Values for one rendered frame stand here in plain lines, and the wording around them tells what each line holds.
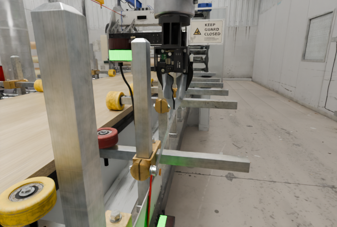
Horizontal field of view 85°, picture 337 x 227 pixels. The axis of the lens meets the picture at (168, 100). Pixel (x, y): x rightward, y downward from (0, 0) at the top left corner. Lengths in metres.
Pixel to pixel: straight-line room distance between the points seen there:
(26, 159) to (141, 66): 0.33
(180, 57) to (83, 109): 0.24
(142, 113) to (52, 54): 0.29
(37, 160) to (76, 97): 0.33
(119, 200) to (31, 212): 0.43
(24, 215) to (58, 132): 0.19
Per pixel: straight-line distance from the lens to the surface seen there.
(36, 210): 0.39
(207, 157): 0.53
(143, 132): 0.47
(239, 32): 9.30
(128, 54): 0.44
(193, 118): 3.01
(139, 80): 0.44
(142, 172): 0.49
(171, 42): 0.40
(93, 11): 10.73
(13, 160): 0.55
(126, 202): 0.76
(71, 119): 0.22
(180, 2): 0.41
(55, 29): 0.21
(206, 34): 2.71
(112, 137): 0.56
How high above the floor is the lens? 1.13
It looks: 14 degrees down
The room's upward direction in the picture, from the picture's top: straight up
